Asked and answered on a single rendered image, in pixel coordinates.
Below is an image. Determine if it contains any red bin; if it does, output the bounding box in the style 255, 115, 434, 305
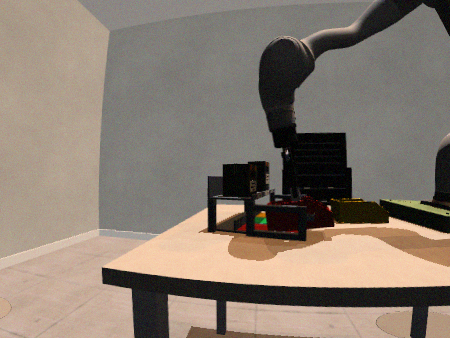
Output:
265, 197, 335, 232

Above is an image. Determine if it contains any yellow bin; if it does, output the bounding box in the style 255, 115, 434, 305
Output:
331, 199, 389, 224

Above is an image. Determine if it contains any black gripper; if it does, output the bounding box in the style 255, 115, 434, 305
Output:
272, 126, 301, 202

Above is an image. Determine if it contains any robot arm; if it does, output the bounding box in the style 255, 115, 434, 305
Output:
259, 0, 450, 211

